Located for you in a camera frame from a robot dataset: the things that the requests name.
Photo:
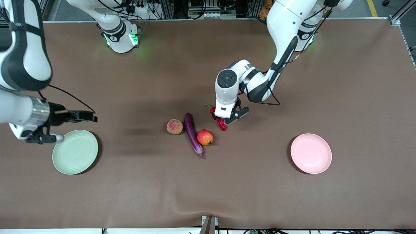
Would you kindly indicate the purple eggplant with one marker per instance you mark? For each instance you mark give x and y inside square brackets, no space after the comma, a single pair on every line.
[191,131]

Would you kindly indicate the white power strip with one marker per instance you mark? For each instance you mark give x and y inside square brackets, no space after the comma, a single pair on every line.
[219,15]

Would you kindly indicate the bag of orange items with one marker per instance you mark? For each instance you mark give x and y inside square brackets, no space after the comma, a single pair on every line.
[265,11]

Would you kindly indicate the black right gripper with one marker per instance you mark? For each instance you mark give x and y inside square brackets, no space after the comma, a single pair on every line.
[58,117]

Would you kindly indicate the pink plate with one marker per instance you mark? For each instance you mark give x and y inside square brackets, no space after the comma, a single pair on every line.
[311,153]

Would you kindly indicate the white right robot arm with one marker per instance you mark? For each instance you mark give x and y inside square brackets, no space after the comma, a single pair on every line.
[26,48]

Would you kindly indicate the red chili pepper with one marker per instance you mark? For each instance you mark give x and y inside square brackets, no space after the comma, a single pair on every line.
[222,125]

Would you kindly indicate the pink-yellow peach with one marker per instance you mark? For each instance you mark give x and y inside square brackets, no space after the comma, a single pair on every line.
[175,126]

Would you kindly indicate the brown table mat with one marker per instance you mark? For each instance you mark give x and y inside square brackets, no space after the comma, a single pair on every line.
[208,188]

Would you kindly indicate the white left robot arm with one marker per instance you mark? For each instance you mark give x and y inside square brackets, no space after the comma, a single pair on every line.
[286,26]

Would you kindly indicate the light green plate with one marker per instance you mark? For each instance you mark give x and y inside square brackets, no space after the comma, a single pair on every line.
[75,152]

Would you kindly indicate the grey metal bracket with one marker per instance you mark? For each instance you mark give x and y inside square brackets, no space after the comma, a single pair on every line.
[208,226]

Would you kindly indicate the red apple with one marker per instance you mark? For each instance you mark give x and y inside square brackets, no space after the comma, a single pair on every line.
[205,137]

